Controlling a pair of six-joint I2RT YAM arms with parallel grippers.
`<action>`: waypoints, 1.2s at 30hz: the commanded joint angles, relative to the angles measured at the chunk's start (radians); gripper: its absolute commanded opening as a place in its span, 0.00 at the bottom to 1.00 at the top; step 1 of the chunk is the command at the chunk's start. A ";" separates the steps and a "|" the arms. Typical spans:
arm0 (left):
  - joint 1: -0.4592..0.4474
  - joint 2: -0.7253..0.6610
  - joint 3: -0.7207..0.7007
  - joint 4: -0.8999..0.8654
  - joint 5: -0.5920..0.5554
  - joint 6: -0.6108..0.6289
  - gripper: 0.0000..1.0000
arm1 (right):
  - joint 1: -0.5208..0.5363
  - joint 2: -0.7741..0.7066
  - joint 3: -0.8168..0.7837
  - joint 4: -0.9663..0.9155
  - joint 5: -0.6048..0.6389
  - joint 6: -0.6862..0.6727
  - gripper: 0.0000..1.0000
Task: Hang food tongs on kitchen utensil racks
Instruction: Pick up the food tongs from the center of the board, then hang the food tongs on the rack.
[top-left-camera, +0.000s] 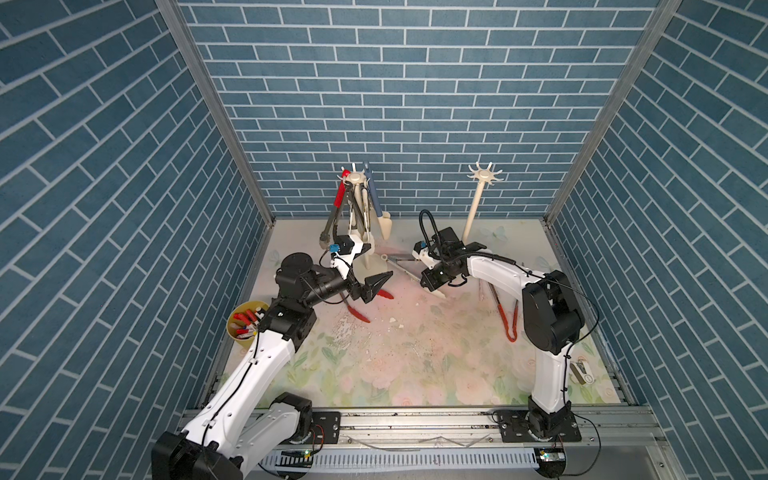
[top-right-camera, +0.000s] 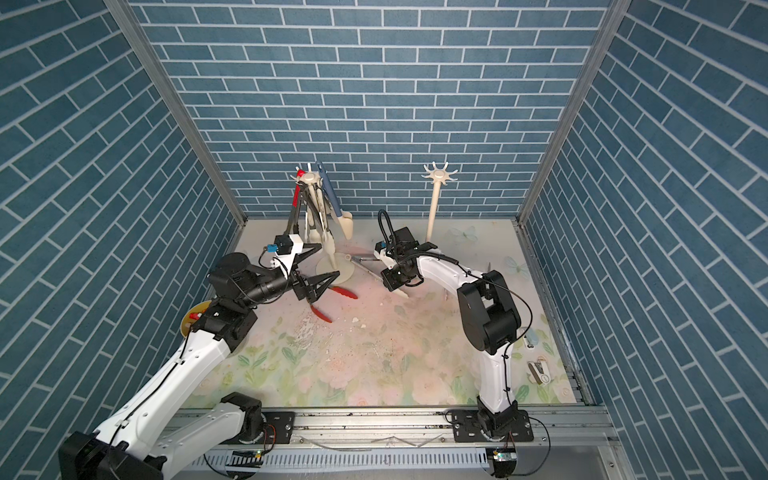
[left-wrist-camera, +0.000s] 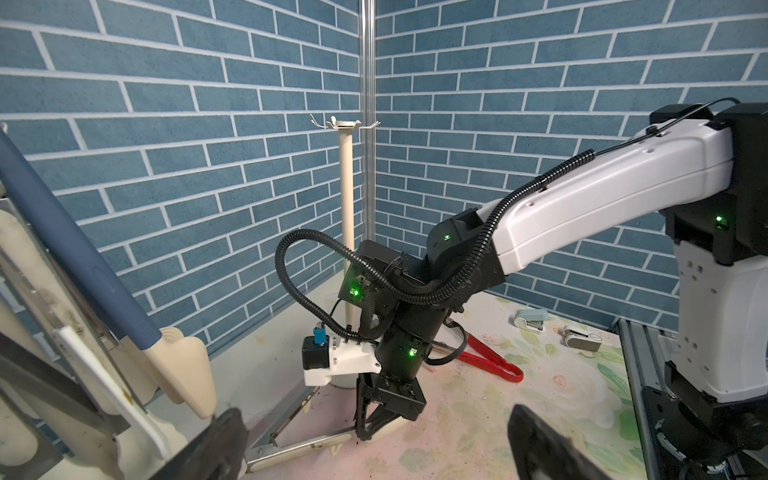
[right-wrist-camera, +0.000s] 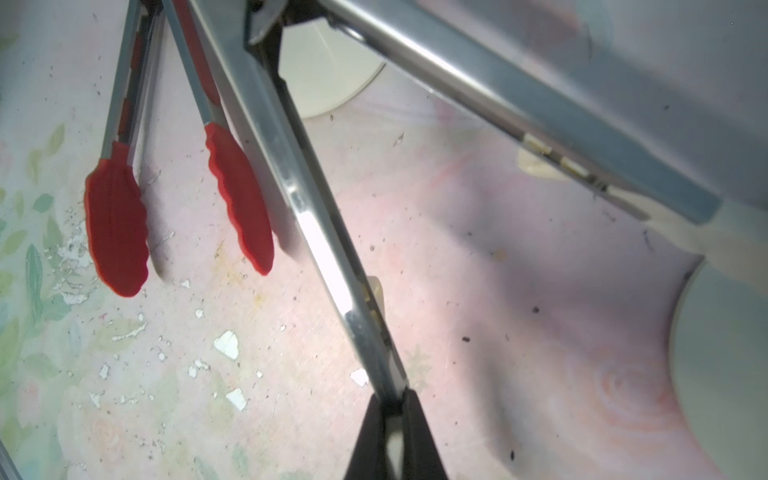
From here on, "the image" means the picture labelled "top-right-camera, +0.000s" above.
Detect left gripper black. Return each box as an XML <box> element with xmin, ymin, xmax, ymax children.
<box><xmin>238</xmin><ymin>244</ymin><xmax>337</xmax><ymax>311</ymax></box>

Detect red tip grey tongs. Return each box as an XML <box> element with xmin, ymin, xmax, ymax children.
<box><xmin>309</xmin><ymin>286</ymin><xmax>359</xmax><ymax>324</ymax></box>

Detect red ring steel tongs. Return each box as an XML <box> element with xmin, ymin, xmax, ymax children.
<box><xmin>284</xmin><ymin>168</ymin><xmax>305</xmax><ymax>235</ymax></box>

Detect cream silicone steel tongs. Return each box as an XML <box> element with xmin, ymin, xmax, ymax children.
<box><xmin>305</xmin><ymin>184</ymin><xmax>336</xmax><ymax>257</ymax></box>

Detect blue wooden tip tongs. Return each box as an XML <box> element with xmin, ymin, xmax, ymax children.
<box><xmin>316</xmin><ymin>161</ymin><xmax>354</xmax><ymax>240</ymax></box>

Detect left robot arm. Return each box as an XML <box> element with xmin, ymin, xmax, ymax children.
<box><xmin>58</xmin><ymin>234</ymin><xmax>338</xmax><ymax>479</ymax></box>

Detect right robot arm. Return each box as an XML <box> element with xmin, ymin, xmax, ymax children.
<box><xmin>374</xmin><ymin>209</ymin><xmax>522</xmax><ymax>440</ymax></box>

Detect cream utensil rack left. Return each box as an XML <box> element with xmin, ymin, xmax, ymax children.
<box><xmin>290</xmin><ymin>163</ymin><xmax>354</xmax><ymax>287</ymax></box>

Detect cream utensil rack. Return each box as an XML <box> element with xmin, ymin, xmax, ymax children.
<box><xmin>423</xmin><ymin>162</ymin><xmax>458</xmax><ymax>242</ymax></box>
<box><xmin>290</xmin><ymin>163</ymin><xmax>354</xmax><ymax>287</ymax></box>

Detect cream utensil rack right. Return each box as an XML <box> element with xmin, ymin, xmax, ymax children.
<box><xmin>423</xmin><ymin>162</ymin><xmax>458</xmax><ymax>242</ymax></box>

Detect yellow bowl with items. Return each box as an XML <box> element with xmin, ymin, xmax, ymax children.
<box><xmin>180</xmin><ymin>300</ymin><xmax>211</xmax><ymax>338</ymax></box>

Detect small grey clip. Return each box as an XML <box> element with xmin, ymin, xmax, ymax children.
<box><xmin>527</xmin><ymin>358</ymin><xmax>552</xmax><ymax>386</ymax></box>

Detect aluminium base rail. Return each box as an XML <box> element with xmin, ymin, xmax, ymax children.
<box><xmin>178</xmin><ymin>404</ymin><xmax>634</xmax><ymax>479</ymax></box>

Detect aluminium corner post left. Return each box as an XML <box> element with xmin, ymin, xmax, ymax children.
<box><xmin>104</xmin><ymin>0</ymin><xmax>247</xmax><ymax>227</ymax></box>

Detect aluminium corner post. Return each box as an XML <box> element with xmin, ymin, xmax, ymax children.
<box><xmin>517</xmin><ymin>0</ymin><xmax>631</xmax><ymax>226</ymax></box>
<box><xmin>104</xmin><ymin>0</ymin><xmax>247</xmax><ymax>227</ymax></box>

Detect aluminium corner post right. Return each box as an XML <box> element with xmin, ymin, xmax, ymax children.
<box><xmin>517</xmin><ymin>0</ymin><xmax>631</xmax><ymax>226</ymax></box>

